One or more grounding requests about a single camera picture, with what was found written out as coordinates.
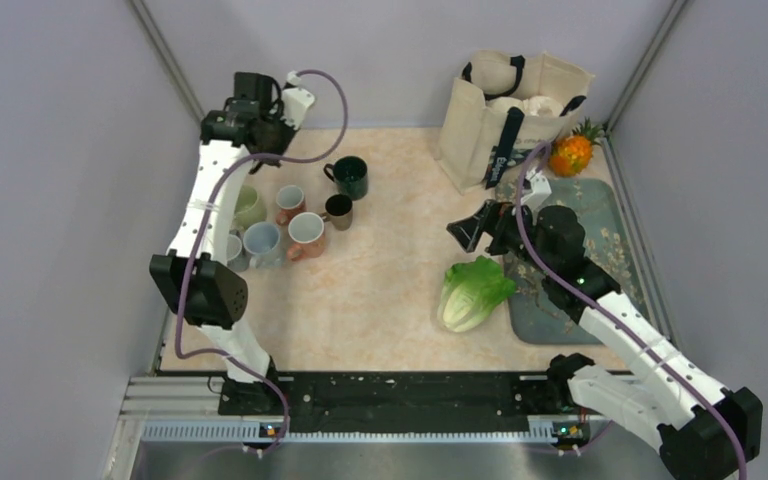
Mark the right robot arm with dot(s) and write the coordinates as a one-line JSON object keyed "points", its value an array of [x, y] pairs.
{"points": [[700, 428]]}

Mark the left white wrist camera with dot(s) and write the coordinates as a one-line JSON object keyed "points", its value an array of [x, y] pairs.
{"points": [[297, 101]]}

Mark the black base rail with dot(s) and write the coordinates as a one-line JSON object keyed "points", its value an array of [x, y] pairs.
{"points": [[404, 402]]}

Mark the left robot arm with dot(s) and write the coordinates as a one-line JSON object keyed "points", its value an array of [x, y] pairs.
{"points": [[207, 298]]}

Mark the pink mug large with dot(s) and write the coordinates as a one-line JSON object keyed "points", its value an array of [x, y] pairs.
{"points": [[307, 234]]}

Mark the grey blue mug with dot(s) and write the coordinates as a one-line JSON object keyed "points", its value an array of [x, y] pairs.
{"points": [[236, 256]]}

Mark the dark teal mug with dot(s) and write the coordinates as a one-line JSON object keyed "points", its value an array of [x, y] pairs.
{"points": [[350, 176]]}

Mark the toy lettuce head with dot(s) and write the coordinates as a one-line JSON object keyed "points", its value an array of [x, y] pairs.
{"points": [[471, 291]]}

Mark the white grey mug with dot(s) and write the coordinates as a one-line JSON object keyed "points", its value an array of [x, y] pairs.
{"points": [[263, 245]]}

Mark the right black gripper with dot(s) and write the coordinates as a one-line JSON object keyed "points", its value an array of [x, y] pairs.
{"points": [[494, 218]]}

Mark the brown mug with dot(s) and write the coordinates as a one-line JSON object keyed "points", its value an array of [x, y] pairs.
{"points": [[338, 211]]}

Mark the floral grey tray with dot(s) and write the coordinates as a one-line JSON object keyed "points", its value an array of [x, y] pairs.
{"points": [[534, 319]]}

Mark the pink mug small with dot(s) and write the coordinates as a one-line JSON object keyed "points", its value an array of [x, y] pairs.
{"points": [[291, 201]]}

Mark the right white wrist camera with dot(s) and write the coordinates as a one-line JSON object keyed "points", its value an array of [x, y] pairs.
{"points": [[536, 190]]}

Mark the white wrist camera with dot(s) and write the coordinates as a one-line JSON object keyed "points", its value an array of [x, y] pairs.
{"points": [[536, 190], [297, 101]]}

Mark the beige canvas tote bag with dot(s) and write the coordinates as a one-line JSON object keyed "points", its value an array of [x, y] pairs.
{"points": [[501, 107]]}

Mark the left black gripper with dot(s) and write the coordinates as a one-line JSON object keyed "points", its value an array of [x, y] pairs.
{"points": [[289, 134]]}

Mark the toy pineapple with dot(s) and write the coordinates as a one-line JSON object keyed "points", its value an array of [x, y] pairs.
{"points": [[573, 153]]}

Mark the light green mug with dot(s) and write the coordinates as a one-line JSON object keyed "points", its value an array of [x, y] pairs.
{"points": [[249, 209]]}

